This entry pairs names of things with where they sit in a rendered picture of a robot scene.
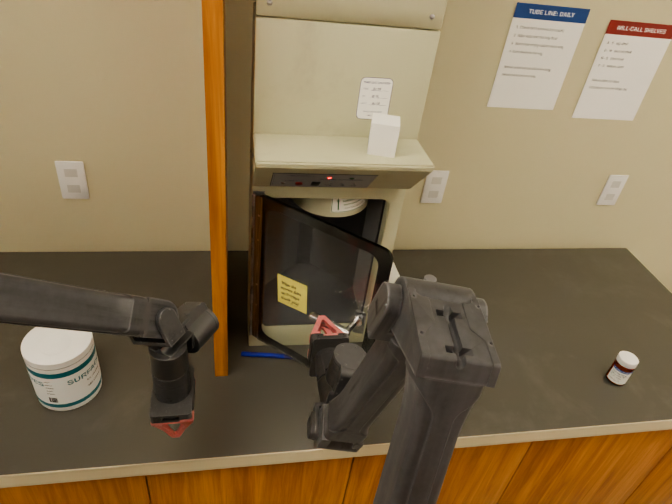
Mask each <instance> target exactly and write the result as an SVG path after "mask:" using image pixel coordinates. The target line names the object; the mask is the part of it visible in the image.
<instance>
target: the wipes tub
mask: <svg viewBox="0 0 672 504"><path fill-rule="evenodd" d="M21 353H22V356H23V359H24V362H25V365H26V368H27V370H28V373H29V376H30V379H31V381H32V384H33V387H34V389H35V392H36V395H37V397H38V399H39V401H40V403H41V404H42V405H43V406H44V407H46V408H48V409H51V410H55V411H67V410H72V409H75V408H78V407H80V406H83V405H84V404H86V403H88V402H89V401H90V400H92V399H93V398H94V397H95V396H96V395H97V393H98V392H99V390H100V388H101V385H102V375H101V370H100V365H99V361H98V356H97V352H96V347H95V343H94V339H93V335H92V332H84V331H74V330H64V329H53V328H43V327H35V328H34V329H32V330H31V331H30V332H29V333H28V334H27V335H26V336H25V337H24V339H23V341H22V343H21Z"/></svg>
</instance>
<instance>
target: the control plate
mask: <svg viewBox="0 0 672 504"><path fill-rule="evenodd" d="M377 176H378V175H349V174H305V173H273V175H272V179H271V183H270V186H298V187H355V188H367V187H368V186H369V184H370V183H371V182H372V181H373V180H374V179H375V178H376V177H377ZM327 177H332V179H327ZM351 177H353V178H355V179H349V178H351ZM280 182H285V184H281V183H280ZM296 182H302V185H295V183H296ZM312 182H320V184H319V186H312V185H311V183H312ZM328 183H333V184H331V186H329V184H328ZM340 183H345V184H344V186H341V184H340ZM353 183H357V185H356V186H354V185H352V184H353Z"/></svg>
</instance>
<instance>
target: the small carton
mask: <svg viewBox="0 0 672 504"><path fill-rule="evenodd" d="M399 132H400V116H393V115H387V114H380V113H373V115H372V121H371V127H370V133H369V140H368V147H367V154H370V155H377V156H383V157H390V158H394V157H395V152H396V147H397V142H398V137H399Z"/></svg>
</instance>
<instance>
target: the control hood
mask: <svg viewBox="0 0 672 504"><path fill-rule="evenodd" d="M368 140H369V137H342V136H315V135H289V134H262V133H255V135H253V153H252V157H253V158H252V185H254V186H269V187H298V186H270V183H271V179H272V175H273V173H305V174H349V175H378V176H377V177H376V178H375V179H374V180H373V181H372V182H371V183H370V184H369V186H368V187H367V188H383V189H411V188H412V187H413V186H415V185H416V184H417V183H418V182H420V181H421V180H422V179H424V178H425V177H426V176H427V175H429V174H430V173H431V172H432V171H433V170H434V169H435V166H434V165H433V163H432V162H431V160H430V159H429V157H428V156H427V154H426V153H425V151H424V150H423V148H422V147H421V145H420V144H419V142H418V141H417V139H398V142H397V147H396V152H395V157H394V158H390V157H383V156H377V155H370V154H367V147H368Z"/></svg>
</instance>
